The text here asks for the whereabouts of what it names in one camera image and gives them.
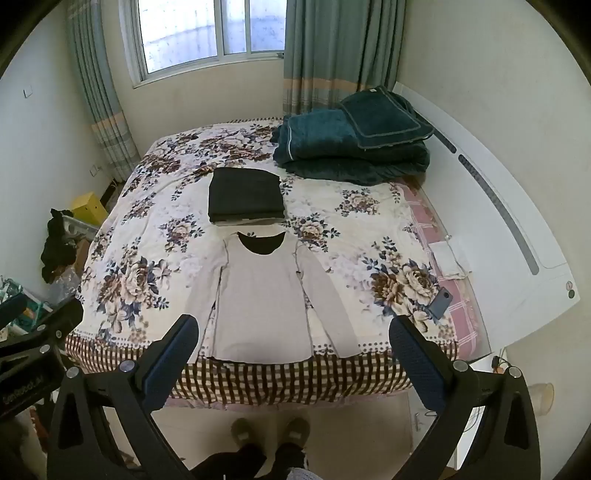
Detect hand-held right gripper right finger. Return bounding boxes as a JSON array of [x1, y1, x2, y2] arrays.
[[389, 316, 542, 480]]

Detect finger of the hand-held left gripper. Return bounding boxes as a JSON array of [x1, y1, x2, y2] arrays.
[[0, 293, 28, 328], [0, 300, 85, 365]]

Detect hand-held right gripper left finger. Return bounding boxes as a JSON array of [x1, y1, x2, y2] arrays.
[[46, 314, 200, 480]]

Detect white long-sleeve shirt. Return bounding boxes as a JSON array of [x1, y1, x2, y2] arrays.
[[185, 231, 362, 363]]

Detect stack of folded dark clothes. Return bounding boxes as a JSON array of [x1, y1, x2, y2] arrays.
[[207, 167, 286, 227]]

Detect green storage box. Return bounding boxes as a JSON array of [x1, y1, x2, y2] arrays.
[[0, 276, 51, 340]]

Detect grey smartphone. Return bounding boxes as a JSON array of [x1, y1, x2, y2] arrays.
[[428, 287, 454, 320]]

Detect black garment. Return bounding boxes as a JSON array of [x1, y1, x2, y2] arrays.
[[40, 208, 80, 284]]

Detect person's left shoe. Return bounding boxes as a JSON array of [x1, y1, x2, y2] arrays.
[[230, 418, 260, 449]]

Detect person's shoe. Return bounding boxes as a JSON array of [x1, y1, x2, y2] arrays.
[[230, 418, 260, 449], [277, 417, 311, 451]]

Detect white rack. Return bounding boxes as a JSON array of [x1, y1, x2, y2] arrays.
[[64, 215, 100, 241]]

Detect white folded cloth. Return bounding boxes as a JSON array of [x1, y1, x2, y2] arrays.
[[427, 237, 472, 280]]

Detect yellow box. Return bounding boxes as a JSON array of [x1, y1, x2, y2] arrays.
[[69, 191, 110, 228]]

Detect floral bed sheet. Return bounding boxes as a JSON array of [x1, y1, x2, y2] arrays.
[[64, 117, 462, 408]]

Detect person's black pants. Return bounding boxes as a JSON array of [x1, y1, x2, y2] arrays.
[[188, 442, 307, 480]]

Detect white headboard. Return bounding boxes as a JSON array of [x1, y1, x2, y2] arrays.
[[392, 82, 581, 361]]

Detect person's right shoe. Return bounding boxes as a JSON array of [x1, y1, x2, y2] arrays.
[[277, 417, 311, 451]]

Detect pink plaid mattress pad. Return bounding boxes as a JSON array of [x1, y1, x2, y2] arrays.
[[392, 179, 491, 365]]

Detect grey-green curtain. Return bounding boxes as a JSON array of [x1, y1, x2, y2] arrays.
[[281, 0, 408, 117], [65, 0, 142, 184]]

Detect folded teal blanket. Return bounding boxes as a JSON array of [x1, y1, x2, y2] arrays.
[[272, 108, 432, 186]]

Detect teal pillow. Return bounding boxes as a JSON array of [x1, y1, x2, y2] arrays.
[[341, 86, 435, 151]]

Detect window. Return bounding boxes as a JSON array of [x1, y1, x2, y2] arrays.
[[117, 0, 290, 89]]

